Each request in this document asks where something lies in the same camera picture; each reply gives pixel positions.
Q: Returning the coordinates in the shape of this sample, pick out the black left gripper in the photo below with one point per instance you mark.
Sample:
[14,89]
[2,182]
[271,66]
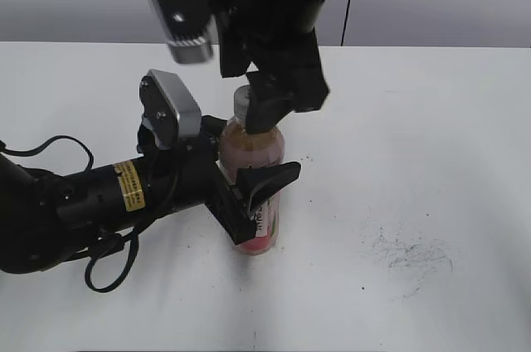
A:
[188,175]

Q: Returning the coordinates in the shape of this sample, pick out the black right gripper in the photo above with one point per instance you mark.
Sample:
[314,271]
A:
[279,38]

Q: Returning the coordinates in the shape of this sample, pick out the grey bottle cap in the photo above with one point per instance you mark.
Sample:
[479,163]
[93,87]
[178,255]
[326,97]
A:
[241,102]

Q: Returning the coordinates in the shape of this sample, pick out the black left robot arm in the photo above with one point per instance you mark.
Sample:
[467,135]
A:
[47,218]

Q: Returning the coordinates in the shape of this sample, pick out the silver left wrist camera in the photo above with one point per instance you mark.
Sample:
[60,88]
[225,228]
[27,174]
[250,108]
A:
[171,114]

